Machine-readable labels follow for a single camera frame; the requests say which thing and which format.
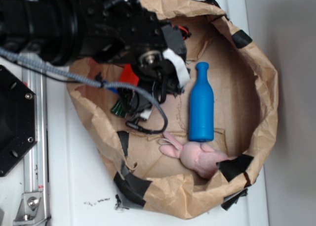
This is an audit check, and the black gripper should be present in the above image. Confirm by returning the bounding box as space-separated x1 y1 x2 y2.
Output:
83 0 190 92

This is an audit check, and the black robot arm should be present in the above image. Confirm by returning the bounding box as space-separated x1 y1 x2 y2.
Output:
0 0 190 93

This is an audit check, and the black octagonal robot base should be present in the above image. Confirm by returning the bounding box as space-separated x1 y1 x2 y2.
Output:
0 65 37 177

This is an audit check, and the orange toy carrot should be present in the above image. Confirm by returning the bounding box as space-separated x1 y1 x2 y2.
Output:
111 64 139 118

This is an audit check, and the blue plastic bottle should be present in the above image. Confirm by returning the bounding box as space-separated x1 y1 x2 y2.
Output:
189 62 214 142

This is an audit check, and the brown paper bag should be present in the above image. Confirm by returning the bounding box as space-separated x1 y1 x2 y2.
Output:
67 0 278 219

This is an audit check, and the pink plush bunny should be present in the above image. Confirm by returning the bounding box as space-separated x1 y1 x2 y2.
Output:
158 132 236 180

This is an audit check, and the grey braided cable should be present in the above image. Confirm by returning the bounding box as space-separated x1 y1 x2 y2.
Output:
0 46 169 135

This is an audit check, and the aluminium rail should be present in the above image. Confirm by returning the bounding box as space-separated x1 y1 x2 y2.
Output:
13 70 51 226

